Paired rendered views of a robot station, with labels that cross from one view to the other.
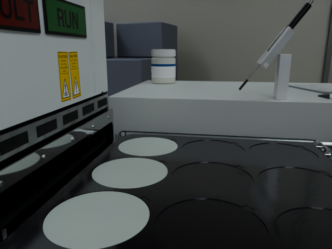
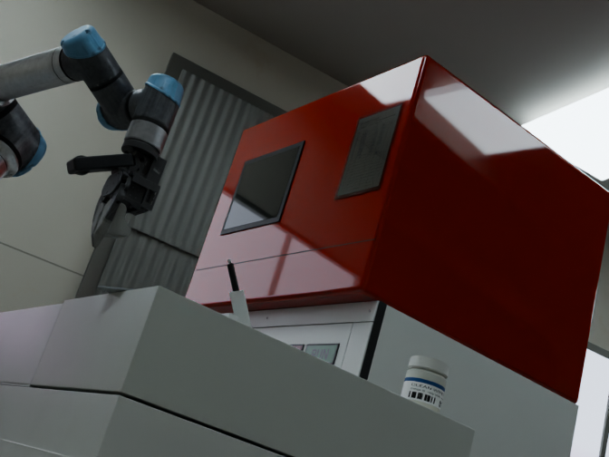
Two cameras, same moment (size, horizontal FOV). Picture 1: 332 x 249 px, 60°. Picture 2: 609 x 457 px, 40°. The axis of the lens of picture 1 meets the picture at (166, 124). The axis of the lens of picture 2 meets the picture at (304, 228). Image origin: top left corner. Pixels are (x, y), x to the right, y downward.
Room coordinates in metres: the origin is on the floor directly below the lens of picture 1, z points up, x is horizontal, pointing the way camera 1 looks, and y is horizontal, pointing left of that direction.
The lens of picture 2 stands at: (1.74, -1.14, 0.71)
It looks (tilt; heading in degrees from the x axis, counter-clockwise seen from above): 20 degrees up; 139
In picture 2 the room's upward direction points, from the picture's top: 17 degrees clockwise
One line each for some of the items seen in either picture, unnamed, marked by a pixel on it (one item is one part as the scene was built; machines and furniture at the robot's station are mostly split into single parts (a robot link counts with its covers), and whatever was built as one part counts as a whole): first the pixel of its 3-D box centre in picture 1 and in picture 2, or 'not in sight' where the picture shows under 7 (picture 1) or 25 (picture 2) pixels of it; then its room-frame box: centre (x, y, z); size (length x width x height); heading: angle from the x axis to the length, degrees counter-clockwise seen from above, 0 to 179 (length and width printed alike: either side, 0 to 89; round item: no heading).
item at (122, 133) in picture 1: (214, 138); not in sight; (0.52, -0.09, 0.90); 0.37 x 0.01 x 0.01; 80
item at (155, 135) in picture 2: not in sight; (144, 140); (0.39, -0.42, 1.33); 0.08 x 0.08 x 0.05
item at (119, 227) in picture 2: not in sight; (115, 227); (0.41, -0.42, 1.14); 0.06 x 0.03 x 0.09; 80
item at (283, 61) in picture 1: (274, 63); (234, 327); (0.56, -0.21, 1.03); 0.06 x 0.04 x 0.13; 80
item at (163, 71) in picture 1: (163, 66); (423, 388); (0.84, 0.01, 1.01); 0.07 x 0.07 x 0.10
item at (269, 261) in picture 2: not in sight; (392, 252); (0.24, 0.50, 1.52); 0.81 x 0.75 x 0.60; 170
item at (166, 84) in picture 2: not in sight; (157, 105); (0.39, -0.42, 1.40); 0.09 x 0.08 x 0.11; 6
